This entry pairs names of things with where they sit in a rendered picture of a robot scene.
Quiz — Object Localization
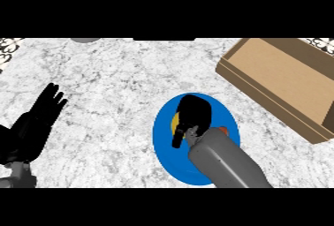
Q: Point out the brown cardboard box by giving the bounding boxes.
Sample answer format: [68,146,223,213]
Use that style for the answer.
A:
[216,38,334,145]

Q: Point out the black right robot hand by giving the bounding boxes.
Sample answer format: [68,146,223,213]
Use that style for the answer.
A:
[172,94,215,149]

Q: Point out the grey round object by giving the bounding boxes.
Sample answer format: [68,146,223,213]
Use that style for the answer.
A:
[70,38,102,44]

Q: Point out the yellow lemon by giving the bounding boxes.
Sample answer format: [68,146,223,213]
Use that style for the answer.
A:
[172,112,182,135]

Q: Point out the blue plate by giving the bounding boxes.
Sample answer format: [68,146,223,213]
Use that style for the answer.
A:
[151,92,241,186]

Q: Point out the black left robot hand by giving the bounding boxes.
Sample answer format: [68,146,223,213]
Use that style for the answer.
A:
[0,82,70,165]

